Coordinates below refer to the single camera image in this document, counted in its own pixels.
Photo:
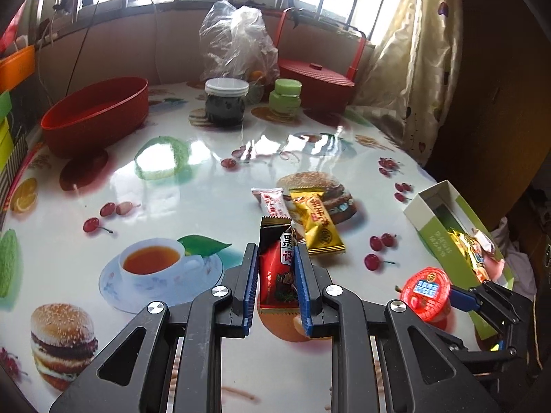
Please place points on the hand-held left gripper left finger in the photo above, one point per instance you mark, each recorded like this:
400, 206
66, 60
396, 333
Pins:
250, 292

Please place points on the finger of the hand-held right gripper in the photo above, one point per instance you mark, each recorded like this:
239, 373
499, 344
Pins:
482, 361
465, 300

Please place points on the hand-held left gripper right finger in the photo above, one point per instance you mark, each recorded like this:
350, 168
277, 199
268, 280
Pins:
302, 297

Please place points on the red and black snack packet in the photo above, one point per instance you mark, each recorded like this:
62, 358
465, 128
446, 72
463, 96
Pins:
277, 266

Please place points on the pink jelly cup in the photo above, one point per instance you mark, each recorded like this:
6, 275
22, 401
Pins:
495, 269
424, 292

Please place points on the green and white cardboard box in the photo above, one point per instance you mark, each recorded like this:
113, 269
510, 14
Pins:
430, 232

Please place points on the red and white snack packet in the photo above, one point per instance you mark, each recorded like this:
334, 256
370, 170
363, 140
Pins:
271, 202

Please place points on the pale crumpled cloth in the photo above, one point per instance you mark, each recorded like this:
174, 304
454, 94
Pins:
516, 258

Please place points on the gold snack packet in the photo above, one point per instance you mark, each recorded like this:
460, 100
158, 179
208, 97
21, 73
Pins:
316, 223

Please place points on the glass jar with white lid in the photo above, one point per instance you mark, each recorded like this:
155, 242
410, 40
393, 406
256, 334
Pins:
226, 107

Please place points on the small green jar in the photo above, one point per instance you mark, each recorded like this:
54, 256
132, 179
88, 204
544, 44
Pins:
284, 99

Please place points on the brown wooden cabinet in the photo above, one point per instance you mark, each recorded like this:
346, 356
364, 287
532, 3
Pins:
495, 94

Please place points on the red oval plastic bowl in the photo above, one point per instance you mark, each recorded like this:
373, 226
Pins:
86, 129

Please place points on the cream patterned curtain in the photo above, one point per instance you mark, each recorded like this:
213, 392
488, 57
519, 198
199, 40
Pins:
409, 73

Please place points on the clear plastic bag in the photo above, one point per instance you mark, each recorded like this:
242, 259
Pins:
236, 38

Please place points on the yellow-green box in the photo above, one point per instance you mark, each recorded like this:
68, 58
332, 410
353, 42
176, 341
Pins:
5, 146

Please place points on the dark green box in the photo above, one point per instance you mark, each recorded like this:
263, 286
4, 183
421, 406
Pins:
4, 103

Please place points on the orange box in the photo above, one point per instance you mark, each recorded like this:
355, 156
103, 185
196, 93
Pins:
15, 69

